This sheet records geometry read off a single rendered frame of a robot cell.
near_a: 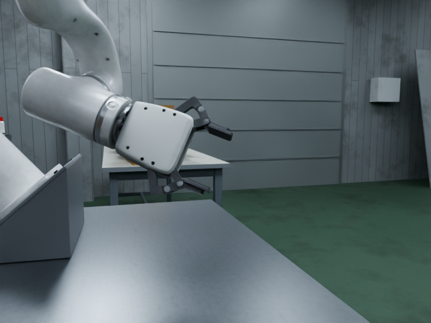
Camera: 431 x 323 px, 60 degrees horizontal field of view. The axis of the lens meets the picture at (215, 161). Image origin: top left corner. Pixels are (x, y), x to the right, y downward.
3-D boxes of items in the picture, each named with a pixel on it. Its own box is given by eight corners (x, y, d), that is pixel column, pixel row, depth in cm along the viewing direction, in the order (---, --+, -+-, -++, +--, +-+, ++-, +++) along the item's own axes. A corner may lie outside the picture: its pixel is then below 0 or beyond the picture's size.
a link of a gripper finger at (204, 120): (182, 110, 61) (211, 124, 60) (169, 135, 60) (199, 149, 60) (180, 104, 58) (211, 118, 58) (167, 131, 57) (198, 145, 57)
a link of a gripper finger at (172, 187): (172, 173, 59) (211, 190, 58) (164, 192, 58) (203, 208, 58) (169, 170, 56) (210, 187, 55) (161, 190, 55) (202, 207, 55)
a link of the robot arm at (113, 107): (127, 102, 64) (142, 109, 64) (105, 149, 63) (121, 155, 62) (113, 83, 56) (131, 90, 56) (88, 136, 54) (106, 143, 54)
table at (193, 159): (106, 209, 438) (104, 143, 429) (173, 205, 460) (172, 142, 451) (106, 293, 228) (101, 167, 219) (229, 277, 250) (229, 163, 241)
